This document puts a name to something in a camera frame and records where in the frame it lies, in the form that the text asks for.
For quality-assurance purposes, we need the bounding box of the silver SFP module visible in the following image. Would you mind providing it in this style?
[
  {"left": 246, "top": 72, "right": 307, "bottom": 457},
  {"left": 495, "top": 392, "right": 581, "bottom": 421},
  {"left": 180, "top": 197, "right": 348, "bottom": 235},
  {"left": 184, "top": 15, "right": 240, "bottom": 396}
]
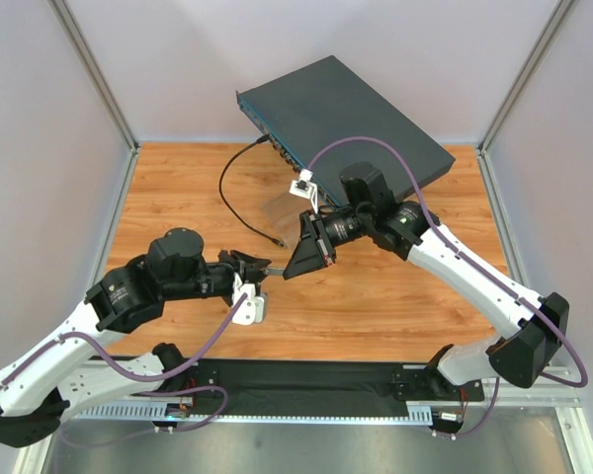
[{"left": 263, "top": 268, "right": 285, "bottom": 276}]

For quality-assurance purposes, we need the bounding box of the blue-faced grey network switch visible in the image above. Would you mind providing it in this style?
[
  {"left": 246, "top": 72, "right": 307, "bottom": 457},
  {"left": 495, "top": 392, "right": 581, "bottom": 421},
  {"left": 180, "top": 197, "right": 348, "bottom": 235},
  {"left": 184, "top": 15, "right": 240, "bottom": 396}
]
[{"left": 237, "top": 55, "right": 455, "bottom": 205}]

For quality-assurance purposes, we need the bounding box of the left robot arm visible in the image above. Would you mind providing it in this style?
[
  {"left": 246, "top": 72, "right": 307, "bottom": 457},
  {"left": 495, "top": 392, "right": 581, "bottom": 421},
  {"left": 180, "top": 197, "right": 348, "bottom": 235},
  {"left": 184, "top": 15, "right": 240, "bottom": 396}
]
[{"left": 0, "top": 228, "right": 271, "bottom": 448}]

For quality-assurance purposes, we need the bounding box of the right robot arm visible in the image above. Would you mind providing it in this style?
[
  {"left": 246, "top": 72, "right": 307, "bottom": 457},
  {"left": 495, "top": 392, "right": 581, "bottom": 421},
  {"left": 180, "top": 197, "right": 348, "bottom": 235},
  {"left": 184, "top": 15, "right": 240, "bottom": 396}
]
[{"left": 283, "top": 162, "right": 569, "bottom": 388}]

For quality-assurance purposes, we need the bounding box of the wooden support board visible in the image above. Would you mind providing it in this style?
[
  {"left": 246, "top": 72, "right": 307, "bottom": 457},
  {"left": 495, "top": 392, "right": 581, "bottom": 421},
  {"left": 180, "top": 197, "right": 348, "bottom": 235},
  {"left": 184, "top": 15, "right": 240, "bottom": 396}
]
[{"left": 261, "top": 192, "right": 310, "bottom": 250}]

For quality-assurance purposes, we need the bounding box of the black cloth strip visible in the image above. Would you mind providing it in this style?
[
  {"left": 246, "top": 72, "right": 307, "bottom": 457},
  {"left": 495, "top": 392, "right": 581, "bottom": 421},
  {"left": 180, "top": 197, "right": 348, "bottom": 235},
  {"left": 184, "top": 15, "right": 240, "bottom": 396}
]
[{"left": 190, "top": 359, "right": 484, "bottom": 418}]

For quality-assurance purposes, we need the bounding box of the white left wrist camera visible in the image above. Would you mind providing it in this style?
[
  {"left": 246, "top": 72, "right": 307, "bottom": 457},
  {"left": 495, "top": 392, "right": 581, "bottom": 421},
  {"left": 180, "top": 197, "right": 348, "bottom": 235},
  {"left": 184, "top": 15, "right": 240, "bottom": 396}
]
[{"left": 231, "top": 282, "right": 267, "bottom": 326}]

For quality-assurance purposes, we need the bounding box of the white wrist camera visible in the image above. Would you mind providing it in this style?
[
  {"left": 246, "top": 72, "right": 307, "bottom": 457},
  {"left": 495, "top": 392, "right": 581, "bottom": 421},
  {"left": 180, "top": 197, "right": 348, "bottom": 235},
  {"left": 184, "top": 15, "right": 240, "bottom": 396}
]
[
  {"left": 289, "top": 169, "right": 319, "bottom": 213},
  {"left": 231, "top": 282, "right": 267, "bottom": 326}
]

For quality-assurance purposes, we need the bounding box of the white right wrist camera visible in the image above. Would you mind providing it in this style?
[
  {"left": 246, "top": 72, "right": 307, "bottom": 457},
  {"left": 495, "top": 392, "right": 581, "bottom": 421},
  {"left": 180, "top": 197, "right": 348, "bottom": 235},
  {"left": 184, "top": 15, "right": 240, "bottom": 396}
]
[{"left": 289, "top": 169, "right": 319, "bottom": 213}]

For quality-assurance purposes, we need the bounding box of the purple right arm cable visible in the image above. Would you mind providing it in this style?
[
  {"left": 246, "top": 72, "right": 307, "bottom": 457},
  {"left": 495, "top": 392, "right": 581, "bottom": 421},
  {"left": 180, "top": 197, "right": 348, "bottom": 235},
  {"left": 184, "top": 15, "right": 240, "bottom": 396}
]
[{"left": 306, "top": 135, "right": 589, "bottom": 440}]

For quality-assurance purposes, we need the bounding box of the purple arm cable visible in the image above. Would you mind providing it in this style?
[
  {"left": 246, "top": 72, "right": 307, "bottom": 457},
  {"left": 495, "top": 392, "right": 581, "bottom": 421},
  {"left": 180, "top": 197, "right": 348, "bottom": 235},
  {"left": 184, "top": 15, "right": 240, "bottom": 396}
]
[
  {"left": 0, "top": 290, "right": 251, "bottom": 448},
  {"left": 306, "top": 135, "right": 589, "bottom": 440}
]

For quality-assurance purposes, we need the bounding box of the black patch cable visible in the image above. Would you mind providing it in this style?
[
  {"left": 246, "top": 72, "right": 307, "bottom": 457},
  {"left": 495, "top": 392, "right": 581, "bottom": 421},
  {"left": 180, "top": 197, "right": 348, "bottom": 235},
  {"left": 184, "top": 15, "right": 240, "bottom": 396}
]
[{"left": 218, "top": 133, "right": 287, "bottom": 248}]

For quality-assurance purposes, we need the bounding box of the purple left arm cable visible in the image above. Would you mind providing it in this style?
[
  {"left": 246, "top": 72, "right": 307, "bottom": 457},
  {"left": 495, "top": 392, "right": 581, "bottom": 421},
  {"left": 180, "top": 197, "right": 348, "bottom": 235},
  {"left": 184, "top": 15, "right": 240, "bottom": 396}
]
[{"left": 0, "top": 290, "right": 251, "bottom": 448}]

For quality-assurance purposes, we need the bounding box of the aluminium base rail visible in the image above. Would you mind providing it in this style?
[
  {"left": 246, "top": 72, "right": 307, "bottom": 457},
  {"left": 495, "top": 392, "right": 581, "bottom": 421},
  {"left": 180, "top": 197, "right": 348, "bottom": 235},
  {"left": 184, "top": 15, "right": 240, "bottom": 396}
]
[{"left": 63, "top": 359, "right": 580, "bottom": 433}]

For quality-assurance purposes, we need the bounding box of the aluminium frame post left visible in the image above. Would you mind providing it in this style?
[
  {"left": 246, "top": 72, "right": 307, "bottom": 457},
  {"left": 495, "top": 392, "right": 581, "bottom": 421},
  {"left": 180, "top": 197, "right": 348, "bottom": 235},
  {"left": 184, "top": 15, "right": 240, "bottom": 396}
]
[{"left": 47, "top": 0, "right": 140, "bottom": 149}]

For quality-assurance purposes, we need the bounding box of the aluminium frame post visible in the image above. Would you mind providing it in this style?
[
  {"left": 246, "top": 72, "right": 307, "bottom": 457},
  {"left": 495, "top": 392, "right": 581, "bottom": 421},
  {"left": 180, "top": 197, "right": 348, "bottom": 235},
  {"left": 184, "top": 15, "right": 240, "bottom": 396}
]
[
  {"left": 47, "top": 0, "right": 140, "bottom": 149},
  {"left": 478, "top": 0, "right": 579, "bottom": 152}
]

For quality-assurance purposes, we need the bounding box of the aluminium frame post right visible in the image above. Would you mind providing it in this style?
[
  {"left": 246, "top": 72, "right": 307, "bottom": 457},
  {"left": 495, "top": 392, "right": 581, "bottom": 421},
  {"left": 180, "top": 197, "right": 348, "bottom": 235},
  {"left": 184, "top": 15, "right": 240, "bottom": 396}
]
[{"left": 478, "top": 0, "right": 579, "bottom": 152}]

